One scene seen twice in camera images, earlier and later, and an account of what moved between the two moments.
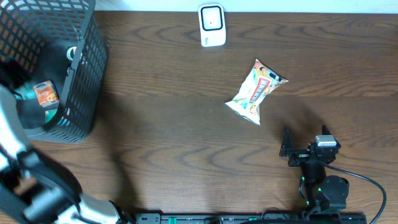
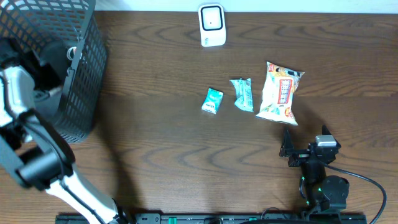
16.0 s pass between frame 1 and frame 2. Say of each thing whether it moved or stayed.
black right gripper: stayed
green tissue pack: moved
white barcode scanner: stayed
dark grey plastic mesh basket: stayed
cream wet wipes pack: moved
